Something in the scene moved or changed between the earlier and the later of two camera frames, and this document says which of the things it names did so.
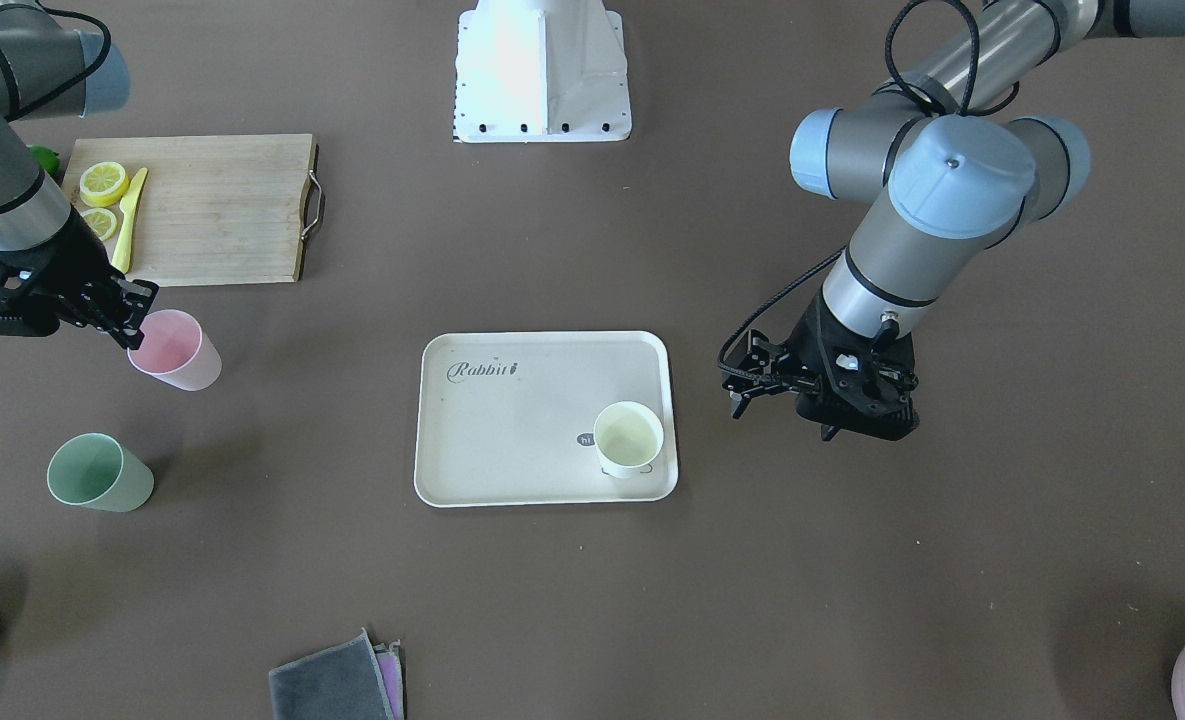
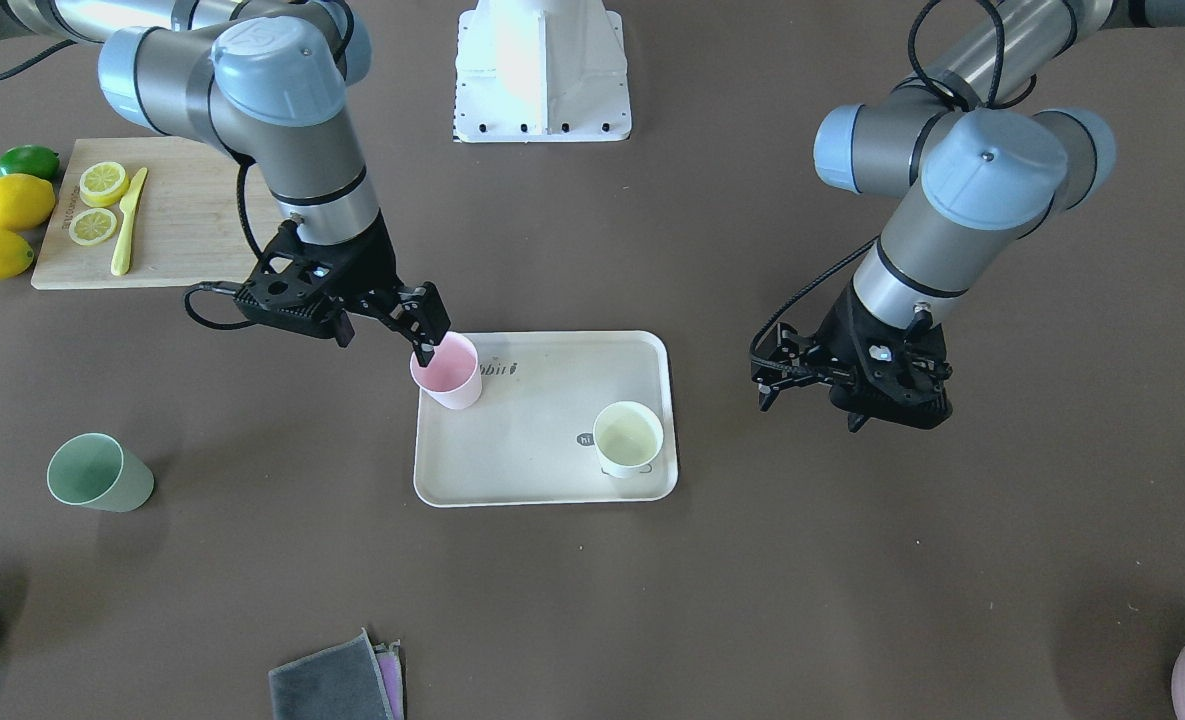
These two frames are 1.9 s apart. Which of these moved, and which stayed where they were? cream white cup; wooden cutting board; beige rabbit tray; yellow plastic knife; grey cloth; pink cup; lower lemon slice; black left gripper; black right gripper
Moved: black right gripper; black left gripper; pink cup
Stayed: cream white cup; grey cloth; lower lemon slice; beige rabbit tray; wooden cutting board; yellow plastic knife
